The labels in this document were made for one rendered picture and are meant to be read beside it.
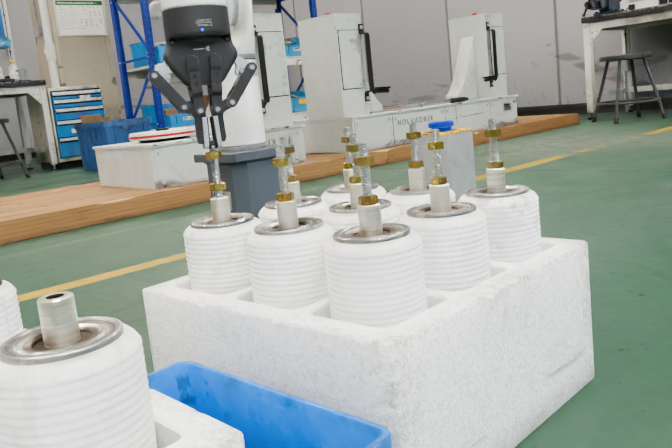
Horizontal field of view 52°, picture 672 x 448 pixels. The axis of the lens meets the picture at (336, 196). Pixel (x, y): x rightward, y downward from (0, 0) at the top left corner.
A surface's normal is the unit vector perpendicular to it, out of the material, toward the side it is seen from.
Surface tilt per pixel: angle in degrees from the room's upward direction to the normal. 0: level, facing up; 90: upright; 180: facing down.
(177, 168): 90
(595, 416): 0
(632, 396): 0
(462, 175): 90
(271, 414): 88
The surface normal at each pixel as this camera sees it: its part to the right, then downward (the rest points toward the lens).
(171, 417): -0.11, -0.98
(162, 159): 0.67, 0.04
